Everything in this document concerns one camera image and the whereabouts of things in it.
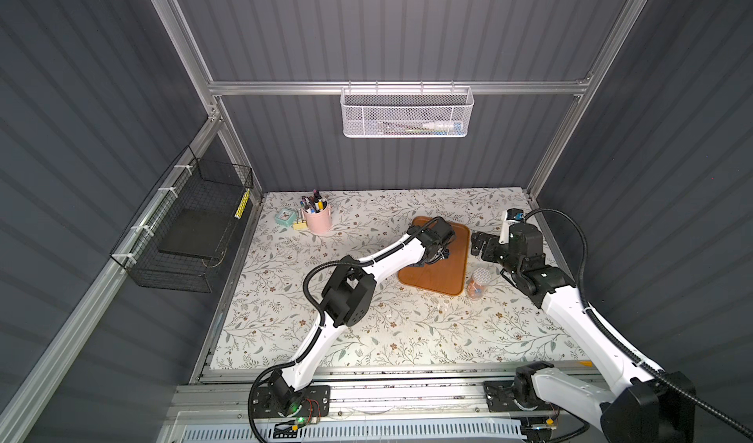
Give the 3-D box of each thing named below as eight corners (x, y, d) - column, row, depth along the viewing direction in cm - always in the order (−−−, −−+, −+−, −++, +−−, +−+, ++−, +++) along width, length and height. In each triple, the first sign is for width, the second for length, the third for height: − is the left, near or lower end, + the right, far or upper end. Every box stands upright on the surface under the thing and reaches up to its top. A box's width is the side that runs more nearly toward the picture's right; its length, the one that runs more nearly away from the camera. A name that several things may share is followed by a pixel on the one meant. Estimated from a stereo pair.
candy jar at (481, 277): (468, 299, 92) (477, 282, 84) (465, 284, 96) (473, 267, 87) (485, 299, 92) (496, 282, 84) (482, 284, 96) (491, 267, 87)
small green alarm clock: (274, 221, 115) (272, 217, 113) (285, 210, 119) (283, 205, 117) (289, 227, 113) (287, 223, 111) (299, 215, 116) (298, 211, 115)
